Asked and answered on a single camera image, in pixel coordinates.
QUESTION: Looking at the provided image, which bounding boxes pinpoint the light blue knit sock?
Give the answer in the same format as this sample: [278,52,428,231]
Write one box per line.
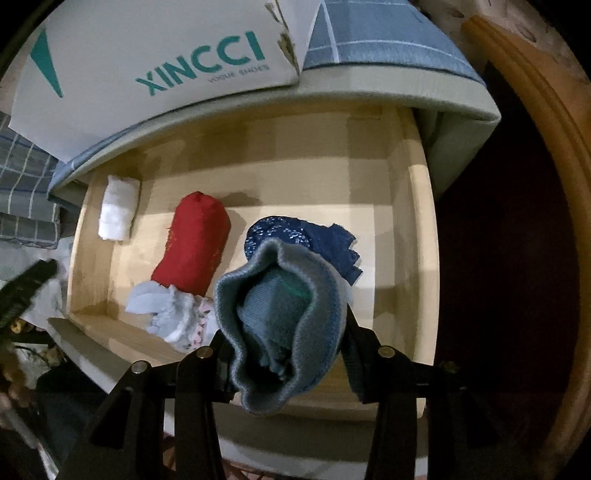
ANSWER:
[213,240,354,416]

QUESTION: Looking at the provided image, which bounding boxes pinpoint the pale blue lace underwear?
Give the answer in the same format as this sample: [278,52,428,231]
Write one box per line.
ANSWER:
[126,281,199,344]

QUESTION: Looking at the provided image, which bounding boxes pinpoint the plaid cloth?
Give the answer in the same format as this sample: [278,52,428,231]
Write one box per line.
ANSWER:
[0,111,63,250]

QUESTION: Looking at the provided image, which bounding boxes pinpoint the white shoebox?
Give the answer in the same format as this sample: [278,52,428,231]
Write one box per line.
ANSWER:
[8,0,326,162]

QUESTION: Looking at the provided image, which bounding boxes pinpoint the yellow wooden frame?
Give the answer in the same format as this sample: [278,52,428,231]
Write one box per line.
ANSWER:
[462,16,591,467]

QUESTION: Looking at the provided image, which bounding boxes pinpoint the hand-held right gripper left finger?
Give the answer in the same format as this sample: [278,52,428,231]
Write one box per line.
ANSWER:
[65,323,241,480]

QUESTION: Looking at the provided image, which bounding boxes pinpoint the navy floral underwear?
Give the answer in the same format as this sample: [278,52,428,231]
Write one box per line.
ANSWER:
[242,215,363,287]

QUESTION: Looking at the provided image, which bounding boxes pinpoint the white printed cloth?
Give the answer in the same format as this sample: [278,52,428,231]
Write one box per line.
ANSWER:
[0,242,70,330]

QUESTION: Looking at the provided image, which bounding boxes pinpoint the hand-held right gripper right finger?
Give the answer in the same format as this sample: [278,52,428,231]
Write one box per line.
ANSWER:
[339,305,509,480]

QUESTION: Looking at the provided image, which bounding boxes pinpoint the blue bed sheet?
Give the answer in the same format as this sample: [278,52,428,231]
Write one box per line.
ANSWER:
[48,0,488,195]

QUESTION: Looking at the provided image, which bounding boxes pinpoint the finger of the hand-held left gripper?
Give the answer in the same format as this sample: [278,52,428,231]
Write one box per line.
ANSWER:
[0,259,60,328]

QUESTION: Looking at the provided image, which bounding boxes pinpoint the wooden drawer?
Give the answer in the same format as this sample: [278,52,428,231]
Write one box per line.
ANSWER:
[46,104,440,478]

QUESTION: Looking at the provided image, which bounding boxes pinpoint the white floral underwear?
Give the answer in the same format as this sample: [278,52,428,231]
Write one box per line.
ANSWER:
[171,295,218,354]

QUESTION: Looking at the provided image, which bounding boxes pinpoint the white rolled cloth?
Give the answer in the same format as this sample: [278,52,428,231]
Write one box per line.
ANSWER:
[98,174,141,241]

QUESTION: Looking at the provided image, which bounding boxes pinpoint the red rolled underwear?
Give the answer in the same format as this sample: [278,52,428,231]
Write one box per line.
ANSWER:
[151,191,232,296]

